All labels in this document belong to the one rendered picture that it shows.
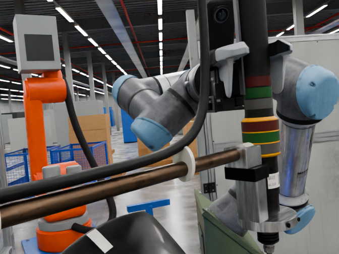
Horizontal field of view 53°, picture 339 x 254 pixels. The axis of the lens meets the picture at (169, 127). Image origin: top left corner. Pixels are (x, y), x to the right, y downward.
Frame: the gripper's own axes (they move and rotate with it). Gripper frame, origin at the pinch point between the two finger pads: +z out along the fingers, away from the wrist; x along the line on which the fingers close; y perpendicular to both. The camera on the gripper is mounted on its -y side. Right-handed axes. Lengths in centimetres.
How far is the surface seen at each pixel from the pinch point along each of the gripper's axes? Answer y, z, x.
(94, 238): 20.9, -5.9, 20.5
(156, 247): 24.0, -8.1, 12.9
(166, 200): 110, -347, -32
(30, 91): -29, -378, 111
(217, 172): 50, -182, -47
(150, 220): 22.0, -12.9, 13.1
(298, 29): -209, -962, -572
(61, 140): 75, -1070, 191
